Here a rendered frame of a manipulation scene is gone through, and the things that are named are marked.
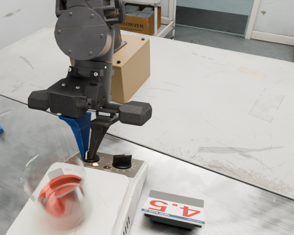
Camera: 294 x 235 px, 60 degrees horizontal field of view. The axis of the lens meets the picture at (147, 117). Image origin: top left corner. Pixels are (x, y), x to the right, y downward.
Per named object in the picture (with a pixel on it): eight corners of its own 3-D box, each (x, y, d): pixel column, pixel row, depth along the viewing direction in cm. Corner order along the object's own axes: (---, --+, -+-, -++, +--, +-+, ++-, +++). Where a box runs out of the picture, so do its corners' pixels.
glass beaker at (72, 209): (33, 228, 30) (5, 188, 24) (62, 183, 35) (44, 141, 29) (85, 246, 28) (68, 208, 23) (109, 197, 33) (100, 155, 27)
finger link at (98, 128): (100, 114, 43) (84, 120, 37) (120, 116, 42) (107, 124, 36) (97, 152, 44) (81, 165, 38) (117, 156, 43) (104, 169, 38)
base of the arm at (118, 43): (107, 38, 64) (102, 14, 60) (128, 43, 62) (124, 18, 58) (89, 50, 60) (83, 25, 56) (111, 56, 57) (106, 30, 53)
